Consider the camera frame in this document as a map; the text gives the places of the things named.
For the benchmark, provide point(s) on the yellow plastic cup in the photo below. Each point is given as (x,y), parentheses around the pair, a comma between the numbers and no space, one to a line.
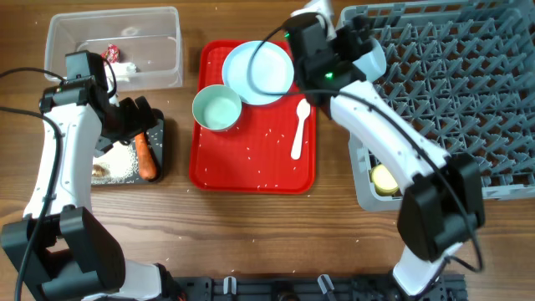
(384,182)

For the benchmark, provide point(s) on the light blue plate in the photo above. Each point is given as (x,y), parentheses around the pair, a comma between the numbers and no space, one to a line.
(272,71)

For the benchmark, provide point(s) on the clear plastic bin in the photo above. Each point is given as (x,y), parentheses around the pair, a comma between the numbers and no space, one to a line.
(149,38)

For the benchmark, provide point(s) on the brown food scrap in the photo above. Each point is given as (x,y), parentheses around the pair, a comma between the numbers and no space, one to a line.
(100,171)

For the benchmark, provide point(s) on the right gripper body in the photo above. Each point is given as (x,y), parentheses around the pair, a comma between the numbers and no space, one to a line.
(343,48)

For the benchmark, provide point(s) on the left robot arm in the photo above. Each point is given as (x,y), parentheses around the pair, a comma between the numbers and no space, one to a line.
(60,250)

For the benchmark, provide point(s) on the red serving tray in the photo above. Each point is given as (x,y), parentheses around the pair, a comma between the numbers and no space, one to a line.
(255,154)

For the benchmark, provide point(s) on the mint green bowl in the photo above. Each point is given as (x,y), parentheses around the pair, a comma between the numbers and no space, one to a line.
(217,107)

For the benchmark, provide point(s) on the black plastic tray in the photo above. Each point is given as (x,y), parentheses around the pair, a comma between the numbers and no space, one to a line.
(159,138)

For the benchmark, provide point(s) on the grey dishwasher rack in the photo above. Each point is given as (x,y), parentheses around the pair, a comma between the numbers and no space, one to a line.
(462,73)

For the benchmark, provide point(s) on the red candy wrapper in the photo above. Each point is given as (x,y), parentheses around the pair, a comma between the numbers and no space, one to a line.
(111,54)

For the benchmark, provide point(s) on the light blue bowl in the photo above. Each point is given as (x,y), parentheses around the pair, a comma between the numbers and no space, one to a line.
(372,64)

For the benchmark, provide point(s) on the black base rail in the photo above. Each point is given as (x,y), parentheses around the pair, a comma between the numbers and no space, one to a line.
(377,287)

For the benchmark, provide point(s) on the white rice pile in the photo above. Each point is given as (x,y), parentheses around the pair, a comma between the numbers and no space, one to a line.
(119,165)

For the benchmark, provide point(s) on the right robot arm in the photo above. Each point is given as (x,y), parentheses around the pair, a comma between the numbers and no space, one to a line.
(442,204)

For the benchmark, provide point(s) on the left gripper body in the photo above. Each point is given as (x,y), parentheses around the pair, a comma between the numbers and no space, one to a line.
(127,120)

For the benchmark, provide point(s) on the white plastic spoon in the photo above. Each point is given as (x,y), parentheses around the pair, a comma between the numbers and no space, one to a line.
(303,112)

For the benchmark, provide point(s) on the orange carrot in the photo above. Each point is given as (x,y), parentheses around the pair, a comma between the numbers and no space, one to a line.
(146,164)

